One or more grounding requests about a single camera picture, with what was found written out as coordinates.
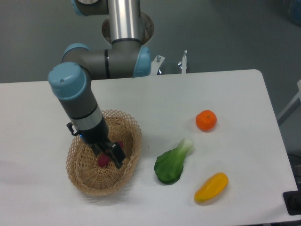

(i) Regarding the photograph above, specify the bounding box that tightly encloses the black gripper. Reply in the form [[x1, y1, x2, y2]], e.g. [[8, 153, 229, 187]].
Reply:
[[66, 116, 126, 169]]

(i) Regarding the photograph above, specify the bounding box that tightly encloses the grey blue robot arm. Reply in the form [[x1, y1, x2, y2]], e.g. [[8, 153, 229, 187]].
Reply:
[[48, 0, 151, 168]]

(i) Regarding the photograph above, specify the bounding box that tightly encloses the woven wicker basket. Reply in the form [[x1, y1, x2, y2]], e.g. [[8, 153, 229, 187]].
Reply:
[[66, 110, 142, 196]]

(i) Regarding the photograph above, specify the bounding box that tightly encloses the green bok choy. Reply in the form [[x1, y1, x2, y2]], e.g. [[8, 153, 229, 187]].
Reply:
[[154, 138, 194, 185]]

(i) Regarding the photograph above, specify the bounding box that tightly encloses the orange tangerine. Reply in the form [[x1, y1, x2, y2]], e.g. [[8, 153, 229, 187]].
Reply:
[[195, 110, 217, 132]]

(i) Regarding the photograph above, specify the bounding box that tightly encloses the yellow mango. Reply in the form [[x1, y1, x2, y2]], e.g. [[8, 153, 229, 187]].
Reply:
[[194, 172, 229, 203]]

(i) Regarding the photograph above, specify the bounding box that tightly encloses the white metal mounting frame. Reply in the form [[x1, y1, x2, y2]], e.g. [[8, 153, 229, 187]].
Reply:
[[150, 50, 188, 75]]

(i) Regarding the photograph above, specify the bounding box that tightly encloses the black cable port box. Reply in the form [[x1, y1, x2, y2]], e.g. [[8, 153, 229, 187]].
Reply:
[[283, 191, 301, 216]]

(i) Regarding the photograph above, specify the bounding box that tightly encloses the white table leg frame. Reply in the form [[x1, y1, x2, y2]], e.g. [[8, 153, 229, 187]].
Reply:
[[277, 80, 301, 126]]

